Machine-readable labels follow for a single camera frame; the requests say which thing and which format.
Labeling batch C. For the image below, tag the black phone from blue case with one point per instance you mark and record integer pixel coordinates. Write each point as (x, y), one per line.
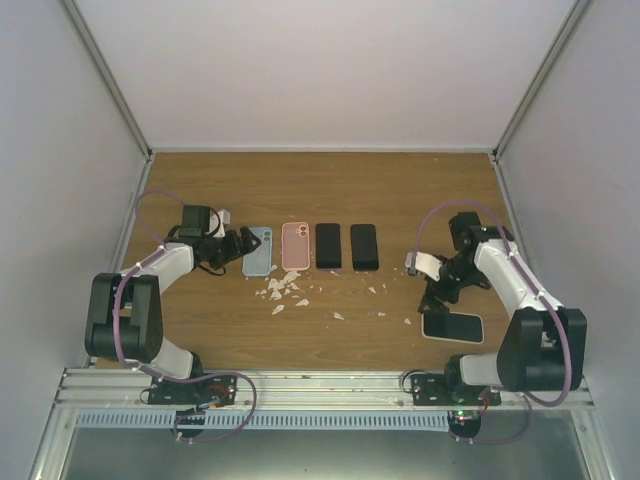
(365, 257)

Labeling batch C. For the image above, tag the pink phone case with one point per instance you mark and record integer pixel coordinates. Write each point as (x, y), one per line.
(295, 243)

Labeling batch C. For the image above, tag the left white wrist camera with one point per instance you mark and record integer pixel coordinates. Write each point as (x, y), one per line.
(218, 221)

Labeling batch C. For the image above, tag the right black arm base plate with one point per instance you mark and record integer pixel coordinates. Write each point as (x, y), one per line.
(445, 389)

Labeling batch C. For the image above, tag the grey slotted cable duct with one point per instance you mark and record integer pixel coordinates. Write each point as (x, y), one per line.
(272, 420)

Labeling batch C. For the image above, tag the aluminium front rail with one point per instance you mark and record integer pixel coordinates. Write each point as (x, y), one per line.
(276, 390)

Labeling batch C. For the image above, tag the left aluminium corner post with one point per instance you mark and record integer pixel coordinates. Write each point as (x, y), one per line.
(89, 43)

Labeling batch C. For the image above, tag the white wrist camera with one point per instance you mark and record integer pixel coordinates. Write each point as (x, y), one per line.
(218, 221)
(423, 263)

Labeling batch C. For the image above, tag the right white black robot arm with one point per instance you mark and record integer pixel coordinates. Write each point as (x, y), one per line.
(542, 353)

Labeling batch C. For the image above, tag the purple black phone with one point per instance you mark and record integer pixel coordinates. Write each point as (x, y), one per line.
(328, 246)

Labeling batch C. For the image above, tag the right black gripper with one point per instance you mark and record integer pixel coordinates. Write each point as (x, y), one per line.
(438, 305)

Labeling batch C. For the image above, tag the right aluminium corner post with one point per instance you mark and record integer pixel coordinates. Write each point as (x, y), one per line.
(561, 40)

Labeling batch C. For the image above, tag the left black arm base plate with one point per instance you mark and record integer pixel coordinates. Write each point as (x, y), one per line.
(214, 392)

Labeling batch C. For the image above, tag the white debris flakes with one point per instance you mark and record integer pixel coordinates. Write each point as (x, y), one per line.
(333, 295)

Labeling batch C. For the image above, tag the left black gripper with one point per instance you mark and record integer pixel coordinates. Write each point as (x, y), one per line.
(235, 250)

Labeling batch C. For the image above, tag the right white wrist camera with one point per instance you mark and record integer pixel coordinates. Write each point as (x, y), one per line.
(423, 263)

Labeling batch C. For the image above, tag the aluminium corner post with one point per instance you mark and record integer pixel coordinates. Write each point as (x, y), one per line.
(561, 40)
(89, 43)

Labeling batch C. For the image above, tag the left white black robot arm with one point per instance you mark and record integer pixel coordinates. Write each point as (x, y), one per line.
(125, 320)

